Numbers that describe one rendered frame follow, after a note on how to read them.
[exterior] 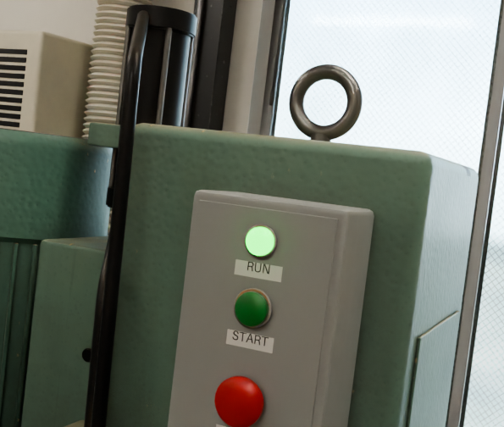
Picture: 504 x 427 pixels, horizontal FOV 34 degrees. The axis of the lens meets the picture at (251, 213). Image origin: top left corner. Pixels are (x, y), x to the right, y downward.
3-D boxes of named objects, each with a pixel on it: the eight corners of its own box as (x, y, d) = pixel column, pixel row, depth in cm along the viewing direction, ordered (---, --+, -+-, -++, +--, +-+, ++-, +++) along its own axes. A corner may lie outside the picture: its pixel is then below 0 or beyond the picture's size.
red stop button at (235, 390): (217, 418, 49) (222, 369, 49) (263, 430, 48) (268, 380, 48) (209, 423, 48) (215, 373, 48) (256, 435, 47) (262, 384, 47)
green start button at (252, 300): (232, 324, 49) (237, 285, 49) (269, 332, 48) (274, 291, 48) (228, 325, 48) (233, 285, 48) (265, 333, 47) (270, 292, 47)
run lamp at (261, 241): (244, 255, 49) (248, 221, 49) (275, 260, 48) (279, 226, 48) (240, 256, 48) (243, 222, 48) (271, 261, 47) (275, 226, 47)
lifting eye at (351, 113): (287, 143, 67) (297, 63, 66) (358, 151, 64) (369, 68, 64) (280, 142, 65) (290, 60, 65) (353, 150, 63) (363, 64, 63)
